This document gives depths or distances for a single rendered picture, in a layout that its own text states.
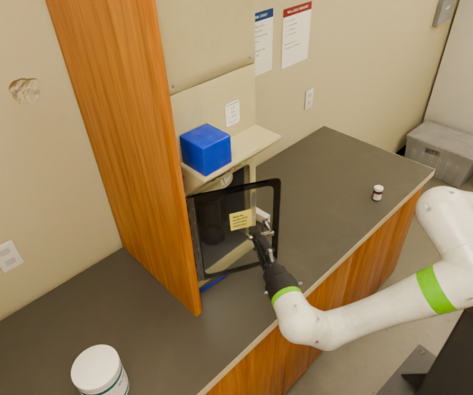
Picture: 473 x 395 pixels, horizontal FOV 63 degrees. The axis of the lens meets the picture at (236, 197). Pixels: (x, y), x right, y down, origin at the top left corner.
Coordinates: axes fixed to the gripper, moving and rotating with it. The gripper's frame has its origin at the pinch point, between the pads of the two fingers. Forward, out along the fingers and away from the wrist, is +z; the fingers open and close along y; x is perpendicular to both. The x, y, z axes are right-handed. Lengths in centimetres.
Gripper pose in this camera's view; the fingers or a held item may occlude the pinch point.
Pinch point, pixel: (256, 236)
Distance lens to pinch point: 129.9
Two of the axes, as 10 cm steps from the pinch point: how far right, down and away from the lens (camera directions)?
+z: -2.9, -6.0, 7.5
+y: -0.3, -7.8, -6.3
